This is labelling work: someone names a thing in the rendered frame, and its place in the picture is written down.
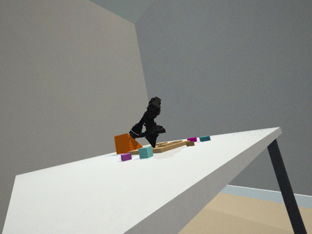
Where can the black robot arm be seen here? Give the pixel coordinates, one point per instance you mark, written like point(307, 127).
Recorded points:
point(153, 110)

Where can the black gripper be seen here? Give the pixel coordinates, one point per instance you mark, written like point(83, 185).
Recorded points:
point(151, 132)

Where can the magenta square block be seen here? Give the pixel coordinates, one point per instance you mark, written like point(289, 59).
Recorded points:
point(192, 139)

